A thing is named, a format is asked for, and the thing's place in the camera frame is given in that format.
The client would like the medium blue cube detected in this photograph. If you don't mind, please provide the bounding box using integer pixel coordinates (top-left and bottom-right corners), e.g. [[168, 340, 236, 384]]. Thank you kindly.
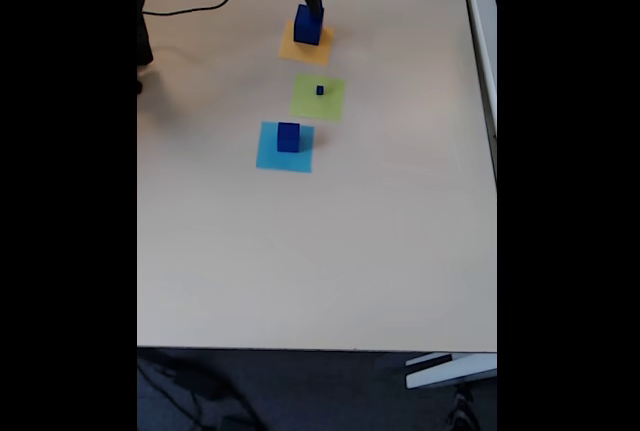
[[276, 122, 302, 154]]

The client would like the light blue paper square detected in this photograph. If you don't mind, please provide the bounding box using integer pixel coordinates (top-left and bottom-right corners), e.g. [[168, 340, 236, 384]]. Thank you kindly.
[[255, 120, 316, 174]]

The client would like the large blue cube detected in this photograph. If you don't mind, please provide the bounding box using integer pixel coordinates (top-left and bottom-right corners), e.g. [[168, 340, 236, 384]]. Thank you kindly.
[[292, 4, 325, 46]]

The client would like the white neighbouring table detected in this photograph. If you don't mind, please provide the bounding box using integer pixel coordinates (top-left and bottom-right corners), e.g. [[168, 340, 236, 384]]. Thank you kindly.
[[458, 0, 498, 183]]

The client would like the black floor cable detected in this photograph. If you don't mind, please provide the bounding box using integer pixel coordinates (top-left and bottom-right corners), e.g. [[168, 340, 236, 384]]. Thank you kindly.
[[137, 350, 264, 431]]

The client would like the orange paper square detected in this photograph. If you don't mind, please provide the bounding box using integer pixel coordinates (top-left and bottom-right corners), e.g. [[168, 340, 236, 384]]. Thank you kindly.
[[277, 19, 334, 66]]

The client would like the green paper square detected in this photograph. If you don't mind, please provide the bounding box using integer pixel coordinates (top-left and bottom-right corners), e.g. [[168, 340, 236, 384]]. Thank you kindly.
[[290, 73, 347, 123]]

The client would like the white table leg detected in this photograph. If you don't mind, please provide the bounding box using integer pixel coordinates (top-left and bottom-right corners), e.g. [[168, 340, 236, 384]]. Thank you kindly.
[[404, 352, 498, 390]]

